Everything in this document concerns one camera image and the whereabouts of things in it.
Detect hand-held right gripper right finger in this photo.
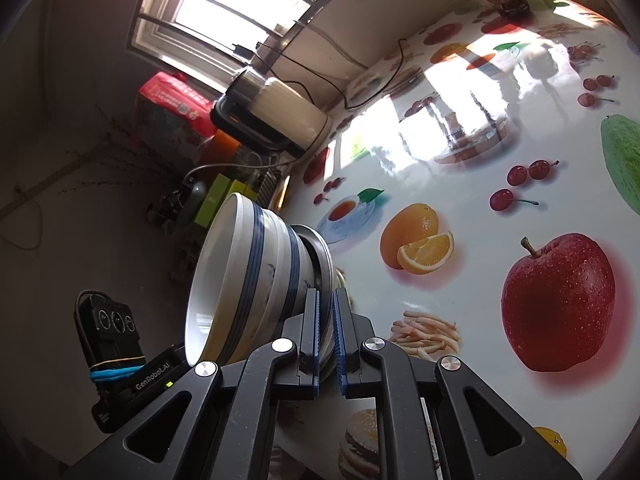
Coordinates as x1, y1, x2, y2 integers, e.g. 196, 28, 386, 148
332, 287, 583, 480

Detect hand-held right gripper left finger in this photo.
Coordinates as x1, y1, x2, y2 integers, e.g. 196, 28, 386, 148
62, 290, 323, 480

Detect large white blue-banded bowl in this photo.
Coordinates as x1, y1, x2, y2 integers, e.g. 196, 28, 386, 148
235, 207, 302, 361

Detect stainless steel bowl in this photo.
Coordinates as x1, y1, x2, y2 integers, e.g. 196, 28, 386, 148
292, 225, 335, 383

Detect small white blue-banded bowl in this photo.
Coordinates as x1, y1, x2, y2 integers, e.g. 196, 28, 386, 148
185, 192, 266, 367

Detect black and white striped box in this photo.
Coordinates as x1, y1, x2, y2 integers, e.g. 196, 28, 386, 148
255, 170, 291, 211

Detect green box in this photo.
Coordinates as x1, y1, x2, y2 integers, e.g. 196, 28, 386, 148
227, 180, 261, 211
195, 175, 233, 228

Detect dried twig branches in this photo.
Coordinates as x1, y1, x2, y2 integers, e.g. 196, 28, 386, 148
57, 105, 171, 196

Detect orange box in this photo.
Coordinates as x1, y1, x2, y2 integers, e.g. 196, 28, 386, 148
210, 129, 242, 166

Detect cream electric kettle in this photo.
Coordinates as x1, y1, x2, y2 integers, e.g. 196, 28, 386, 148
209, 66, 334, 161

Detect red package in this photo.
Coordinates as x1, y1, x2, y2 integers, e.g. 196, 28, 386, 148
138, 71, 217, 137

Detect fruit printed tablecloth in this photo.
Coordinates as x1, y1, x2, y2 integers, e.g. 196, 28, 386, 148
272, 0, 640, 480

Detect window with metal bars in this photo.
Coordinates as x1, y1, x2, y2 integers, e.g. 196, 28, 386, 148
131, 0, 351, 78

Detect thin white cable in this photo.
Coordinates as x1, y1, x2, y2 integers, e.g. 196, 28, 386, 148
182, 157, 273, 183

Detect black power cable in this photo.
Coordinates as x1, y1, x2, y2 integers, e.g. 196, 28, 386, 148
250, 37, 407, 111

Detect white wall cable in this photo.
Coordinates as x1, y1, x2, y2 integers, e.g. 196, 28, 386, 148
297, 19, 368, 70

